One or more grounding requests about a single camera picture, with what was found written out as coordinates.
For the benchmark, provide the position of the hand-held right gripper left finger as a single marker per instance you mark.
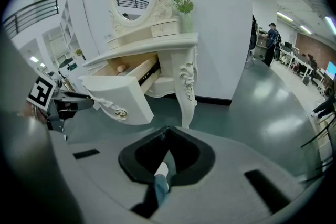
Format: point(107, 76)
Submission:
point(105, 165)

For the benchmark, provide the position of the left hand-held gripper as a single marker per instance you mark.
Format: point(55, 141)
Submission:
point(42, 91)

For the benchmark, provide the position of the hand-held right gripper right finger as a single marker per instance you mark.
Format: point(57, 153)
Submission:
point(236, 170)

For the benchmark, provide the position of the person's left forearm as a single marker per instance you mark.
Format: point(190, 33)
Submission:
point(29, 112)

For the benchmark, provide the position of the small white drawer with knob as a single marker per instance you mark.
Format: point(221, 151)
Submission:
point(115, 44)
point(165, 29)

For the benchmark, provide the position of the cream ornate carved table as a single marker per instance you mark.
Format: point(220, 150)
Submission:
point(168, 43)

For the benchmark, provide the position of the small green box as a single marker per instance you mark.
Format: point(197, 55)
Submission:
point(72, 67)

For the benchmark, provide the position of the small potted plant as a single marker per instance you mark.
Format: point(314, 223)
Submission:
point(79, 53)

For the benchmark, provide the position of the beige cylindrical object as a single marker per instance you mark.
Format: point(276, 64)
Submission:
point(122, 69)

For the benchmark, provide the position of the person's right white shoe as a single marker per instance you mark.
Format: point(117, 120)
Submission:
point(162, 168)

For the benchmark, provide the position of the person's blue jeans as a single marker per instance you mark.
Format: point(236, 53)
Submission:
point(160, 189)

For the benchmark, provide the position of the white bookshelf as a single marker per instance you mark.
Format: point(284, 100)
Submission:
point(78, 23)

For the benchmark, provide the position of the black balcony railing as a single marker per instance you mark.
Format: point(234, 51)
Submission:
point(31, 14)

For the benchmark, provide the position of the row of white office desks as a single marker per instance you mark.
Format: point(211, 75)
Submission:
point(302, 63)

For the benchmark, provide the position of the wooden shelf cabinet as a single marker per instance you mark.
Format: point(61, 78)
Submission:
point(262, 44)

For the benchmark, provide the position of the pale green glass vase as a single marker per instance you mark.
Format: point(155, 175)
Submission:
point(187, 23)

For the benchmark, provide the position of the black bulky machine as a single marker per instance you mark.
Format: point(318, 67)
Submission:
point(254, 34)

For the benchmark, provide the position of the lit computer monitor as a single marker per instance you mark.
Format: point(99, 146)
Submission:
point(331, 70)

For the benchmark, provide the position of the white artificial flower bouquet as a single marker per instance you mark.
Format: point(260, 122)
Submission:
point(185, 2)

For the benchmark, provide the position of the black metal frame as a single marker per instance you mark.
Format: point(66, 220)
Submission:
point(323, 136)

